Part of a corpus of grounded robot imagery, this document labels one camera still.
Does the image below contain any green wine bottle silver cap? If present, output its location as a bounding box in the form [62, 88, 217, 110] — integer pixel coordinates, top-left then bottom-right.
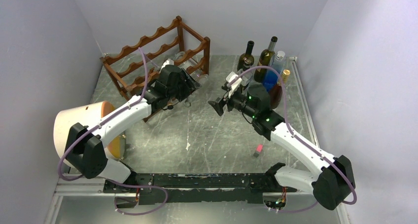
[254, 36, 278, 83]

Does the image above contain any white drum orange lid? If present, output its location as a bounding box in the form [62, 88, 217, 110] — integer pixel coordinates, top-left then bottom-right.
[53, 101, 125, 159]

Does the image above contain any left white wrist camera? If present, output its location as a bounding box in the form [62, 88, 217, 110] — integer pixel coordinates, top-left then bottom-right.
[160, 59, 174, 71]

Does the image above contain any brown wooden wine rack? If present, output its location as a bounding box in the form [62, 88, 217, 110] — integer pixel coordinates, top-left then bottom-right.
[102, 15, 211, 122]

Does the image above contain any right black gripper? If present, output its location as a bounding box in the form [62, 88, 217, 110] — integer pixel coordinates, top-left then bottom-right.
[209, 86, 257, 119]

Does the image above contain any small red grey block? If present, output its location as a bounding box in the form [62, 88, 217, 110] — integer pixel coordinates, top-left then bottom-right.
[253, 144, 263, 157]

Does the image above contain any blue labelled clear bottle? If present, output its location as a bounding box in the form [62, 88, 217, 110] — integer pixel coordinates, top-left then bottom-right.
[262, 51, 286, 92]

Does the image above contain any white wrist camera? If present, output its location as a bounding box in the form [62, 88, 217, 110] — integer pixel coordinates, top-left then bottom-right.
[160, 59, 174, 71]
[224, 72, 242, 99]

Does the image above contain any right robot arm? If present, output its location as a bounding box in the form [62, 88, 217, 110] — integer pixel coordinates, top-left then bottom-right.
[208, 85, 355, 210]

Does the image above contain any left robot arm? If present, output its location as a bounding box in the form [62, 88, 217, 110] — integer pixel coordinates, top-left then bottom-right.
[59, 65, 201, 192]

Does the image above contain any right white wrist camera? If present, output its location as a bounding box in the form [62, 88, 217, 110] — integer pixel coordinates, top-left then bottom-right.
[224, 72, 242, 99]

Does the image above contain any clear bottle silver cap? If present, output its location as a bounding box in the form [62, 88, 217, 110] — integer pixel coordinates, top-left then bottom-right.
[174, 51, 208, 86]

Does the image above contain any dark bottle gold foil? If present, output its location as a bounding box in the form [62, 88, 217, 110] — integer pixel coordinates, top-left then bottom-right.
[269, 70, 291, 109]

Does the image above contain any dark bottle cream label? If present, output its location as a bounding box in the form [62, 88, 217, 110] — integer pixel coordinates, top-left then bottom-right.
[237, 40, 254, 71]

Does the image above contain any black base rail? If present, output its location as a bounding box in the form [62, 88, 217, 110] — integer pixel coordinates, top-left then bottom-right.
[104, 173, 296, 205]

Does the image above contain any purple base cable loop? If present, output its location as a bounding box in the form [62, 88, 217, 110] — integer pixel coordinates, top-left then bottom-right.
[113, 187, 169, 216]

